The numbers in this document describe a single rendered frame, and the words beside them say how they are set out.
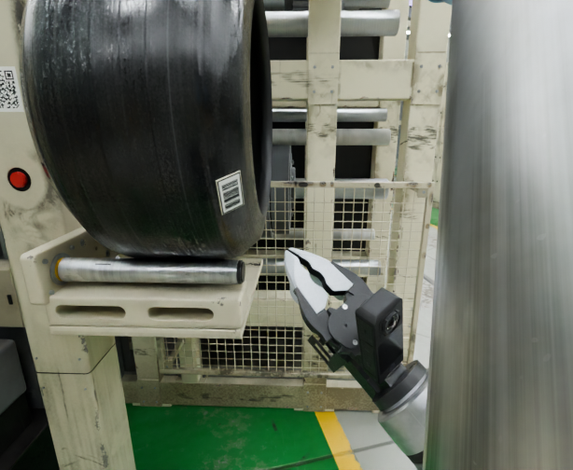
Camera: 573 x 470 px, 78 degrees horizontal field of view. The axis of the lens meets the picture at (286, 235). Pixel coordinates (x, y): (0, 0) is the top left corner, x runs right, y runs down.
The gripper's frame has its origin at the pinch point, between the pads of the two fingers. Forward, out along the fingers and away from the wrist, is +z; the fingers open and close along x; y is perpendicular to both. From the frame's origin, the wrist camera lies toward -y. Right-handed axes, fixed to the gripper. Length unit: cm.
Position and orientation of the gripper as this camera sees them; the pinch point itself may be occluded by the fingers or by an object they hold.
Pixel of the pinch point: (294, 255)
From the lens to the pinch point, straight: 45.5
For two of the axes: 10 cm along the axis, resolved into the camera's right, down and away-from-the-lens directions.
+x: 7.6, -4.8, 4.3
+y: -1.5, 5.2, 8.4
